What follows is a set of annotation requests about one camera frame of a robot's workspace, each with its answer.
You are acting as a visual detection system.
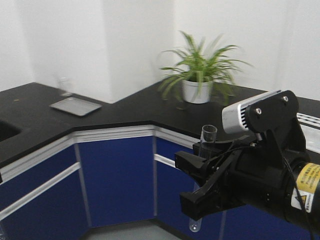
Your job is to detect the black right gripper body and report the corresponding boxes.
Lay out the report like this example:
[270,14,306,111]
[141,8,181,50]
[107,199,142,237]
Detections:
[227,90,309,213]

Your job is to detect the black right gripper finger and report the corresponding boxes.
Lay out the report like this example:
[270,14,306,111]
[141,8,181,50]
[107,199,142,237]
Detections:
[179,150,238,221]
[174,142,234,179]

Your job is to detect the tall clear test tube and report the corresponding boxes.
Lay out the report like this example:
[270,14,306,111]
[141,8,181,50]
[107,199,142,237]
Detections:
[188,124,218,233]

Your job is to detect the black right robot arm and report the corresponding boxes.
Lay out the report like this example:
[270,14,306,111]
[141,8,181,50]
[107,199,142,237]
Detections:
[175,90,320,236]

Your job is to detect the silver metal tray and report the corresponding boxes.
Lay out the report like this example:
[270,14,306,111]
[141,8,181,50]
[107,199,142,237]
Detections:
[50,97,102,117]

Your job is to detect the white plant pot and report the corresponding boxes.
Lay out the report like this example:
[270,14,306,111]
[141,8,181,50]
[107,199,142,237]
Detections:
[182,80,213,104]

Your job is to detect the green potted plant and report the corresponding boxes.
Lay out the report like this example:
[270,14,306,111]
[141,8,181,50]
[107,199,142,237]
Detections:
[158,30,253,105]

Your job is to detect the blue lab cabinet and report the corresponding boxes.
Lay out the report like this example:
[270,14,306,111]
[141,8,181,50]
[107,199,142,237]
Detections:
[0,125,314,240]

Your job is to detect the clear glass beaker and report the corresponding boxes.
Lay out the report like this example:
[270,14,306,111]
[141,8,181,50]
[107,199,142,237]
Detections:
[59,77,72,97]

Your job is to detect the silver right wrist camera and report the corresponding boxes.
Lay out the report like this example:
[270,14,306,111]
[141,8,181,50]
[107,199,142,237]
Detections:
[221,90,282,134]

